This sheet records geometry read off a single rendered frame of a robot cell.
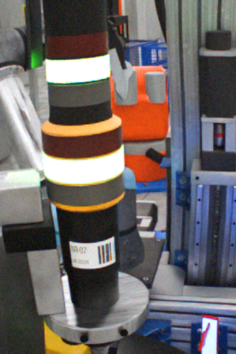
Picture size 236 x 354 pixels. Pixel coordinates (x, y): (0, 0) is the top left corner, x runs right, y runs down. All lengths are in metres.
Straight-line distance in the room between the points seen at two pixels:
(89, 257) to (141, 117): 3.97
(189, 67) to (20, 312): 0.83
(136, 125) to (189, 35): 3.14
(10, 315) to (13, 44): 0.81
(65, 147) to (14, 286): 0.23
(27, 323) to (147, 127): 3.87
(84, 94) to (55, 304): 0.13
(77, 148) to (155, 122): 4.02
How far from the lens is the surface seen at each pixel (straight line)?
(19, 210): 0.26
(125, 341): 0.66
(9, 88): 1.09
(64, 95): 0.25
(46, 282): 0.29
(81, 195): 0.25
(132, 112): 4.21
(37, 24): 0.27
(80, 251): 0.27
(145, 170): 4.30
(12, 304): 0.45
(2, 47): 1.13
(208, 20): 1.14
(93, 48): 0.24
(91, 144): 0.25
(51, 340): 0.90
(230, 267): 1.23
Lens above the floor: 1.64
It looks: 20 degrees down
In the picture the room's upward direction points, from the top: 3 degrees counter-clockwise
